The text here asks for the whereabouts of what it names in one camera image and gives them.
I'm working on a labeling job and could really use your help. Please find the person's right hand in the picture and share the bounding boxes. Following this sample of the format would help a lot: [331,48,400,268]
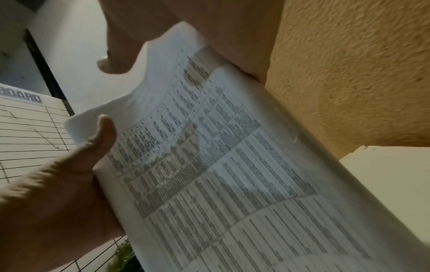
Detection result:
[97,0,287,83]

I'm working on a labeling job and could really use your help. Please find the person's left hand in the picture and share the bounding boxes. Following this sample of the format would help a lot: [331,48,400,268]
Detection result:
[0,115,125,272]

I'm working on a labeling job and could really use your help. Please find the printed paper sheet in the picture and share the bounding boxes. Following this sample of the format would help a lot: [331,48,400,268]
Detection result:
[64,21,430,272]

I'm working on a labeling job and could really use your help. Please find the white lined board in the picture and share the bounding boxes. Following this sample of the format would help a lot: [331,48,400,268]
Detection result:
[0,83,77,190]

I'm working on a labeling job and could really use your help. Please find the green plant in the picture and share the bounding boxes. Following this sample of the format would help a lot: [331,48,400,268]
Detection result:
[107,238,136,272]

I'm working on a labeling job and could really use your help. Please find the black frame strip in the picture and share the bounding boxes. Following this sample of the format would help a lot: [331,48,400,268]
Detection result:
[24,29,76,117]

